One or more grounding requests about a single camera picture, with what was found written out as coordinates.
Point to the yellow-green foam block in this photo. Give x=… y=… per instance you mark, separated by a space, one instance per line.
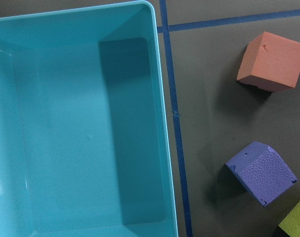
x=291 y=223

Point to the purple foam block left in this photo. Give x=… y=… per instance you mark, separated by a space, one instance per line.
x=262 y=172

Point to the blue tape line upper horizontal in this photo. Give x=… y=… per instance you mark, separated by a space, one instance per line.
x=233 y=20

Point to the orange foam block left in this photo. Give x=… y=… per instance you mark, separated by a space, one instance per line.
x=270 y=63

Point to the turquoise plastic bin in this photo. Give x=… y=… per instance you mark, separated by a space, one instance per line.
x=84 y=147

